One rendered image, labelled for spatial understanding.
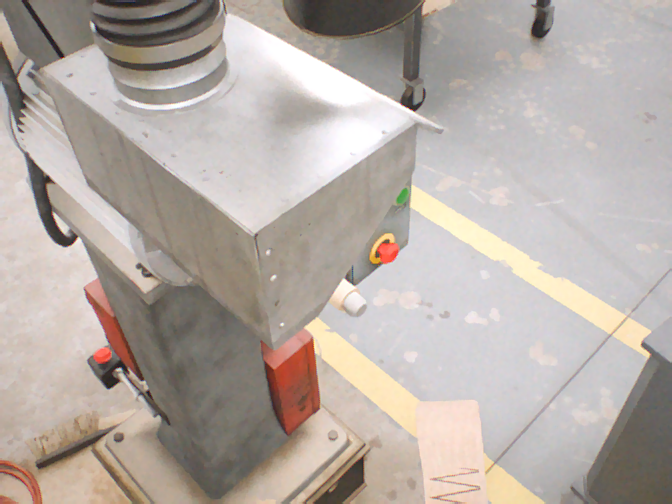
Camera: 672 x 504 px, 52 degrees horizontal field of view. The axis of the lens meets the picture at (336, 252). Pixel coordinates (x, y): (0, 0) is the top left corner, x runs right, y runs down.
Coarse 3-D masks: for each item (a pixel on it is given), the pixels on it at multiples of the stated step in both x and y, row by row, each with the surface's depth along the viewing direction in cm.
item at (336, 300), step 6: (342, 282) 78; (348, 282) 79; (342, 288) 78; (348, 288) 78; (354, 288) 78; (336, 294) 78; (342, 294) 77; (348, 294) 78; (330, 300) 79; (336, 300) 78; (342, 300) 77; (336, 306) 78; (342, 312) 79
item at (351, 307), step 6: (354, 294) 78; (348, 300) 77; (354, 300) 77; (360, 300) 77; (342, 306) 78; (348, 306) 77; (354, 306) 77; (360, 306) 77; (366, 306) 78; (348, 312) 78; (354, 312) 77; (360, 312) 78
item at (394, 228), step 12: (408, 180) 115; (396, 204) 116; (408, 204) 120; (396, 216) 119; (408, 216) 122; (384, 228) 118; (396, 228) 121; (408, 228) 124; (372, 240) 117; (384, 240) 120; (396, 240) 124; (372, 252) 119; (360, 264) 119; (372, 264) 122; (348, 276) 119; (360, 276) 121
